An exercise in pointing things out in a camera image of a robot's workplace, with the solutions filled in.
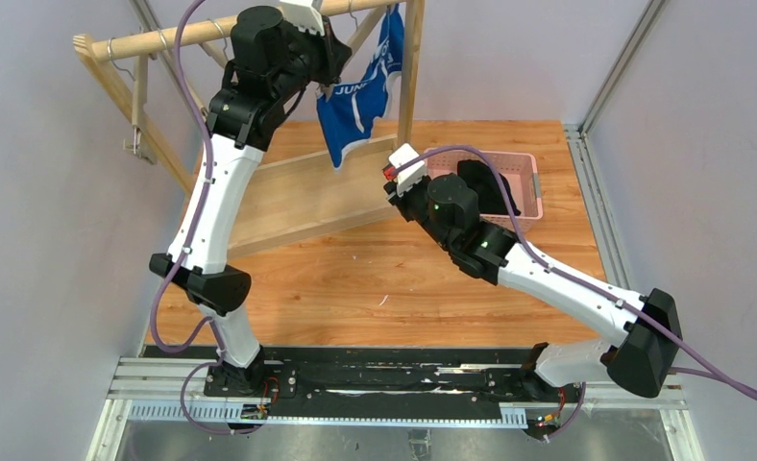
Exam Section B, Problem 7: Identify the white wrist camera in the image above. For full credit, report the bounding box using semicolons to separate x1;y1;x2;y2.
382;143;427;197
280;0;325;36

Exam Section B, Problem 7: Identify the black underwear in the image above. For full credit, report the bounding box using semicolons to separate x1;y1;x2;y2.
457;159;507;215

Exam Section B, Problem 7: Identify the wooden hanger of black underwear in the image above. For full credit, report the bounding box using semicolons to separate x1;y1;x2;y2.
198;18;230;68

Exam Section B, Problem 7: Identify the wooden hanger of blue underwear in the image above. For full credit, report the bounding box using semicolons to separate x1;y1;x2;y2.
344;3;397;68

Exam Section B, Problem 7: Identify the pink plastic basket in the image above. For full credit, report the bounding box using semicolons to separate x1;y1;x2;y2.
426;150;544;233

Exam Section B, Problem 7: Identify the empty wooden clip hanger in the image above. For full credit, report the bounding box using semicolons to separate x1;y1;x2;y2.
107;37;158;165

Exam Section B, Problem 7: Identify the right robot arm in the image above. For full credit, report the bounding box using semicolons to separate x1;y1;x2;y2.
383;174;682;399

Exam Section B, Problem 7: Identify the blue underwear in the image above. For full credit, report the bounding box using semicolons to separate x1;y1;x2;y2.
316;6;404;169

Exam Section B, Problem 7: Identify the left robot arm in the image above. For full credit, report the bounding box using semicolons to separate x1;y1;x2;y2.
149;1;352;395

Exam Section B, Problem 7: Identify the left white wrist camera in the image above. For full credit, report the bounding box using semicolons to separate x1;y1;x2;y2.
280;0;325;36

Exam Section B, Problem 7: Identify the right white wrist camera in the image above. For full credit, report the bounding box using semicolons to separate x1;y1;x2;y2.
382;143;427;197

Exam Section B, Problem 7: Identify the wooden clothes rack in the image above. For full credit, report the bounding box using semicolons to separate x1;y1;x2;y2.
72;1;425;258

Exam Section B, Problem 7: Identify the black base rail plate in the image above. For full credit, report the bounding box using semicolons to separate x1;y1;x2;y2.
203;346;581;425

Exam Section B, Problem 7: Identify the wooden hanger of grey underwear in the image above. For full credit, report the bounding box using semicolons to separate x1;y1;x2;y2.
157;28;208;119

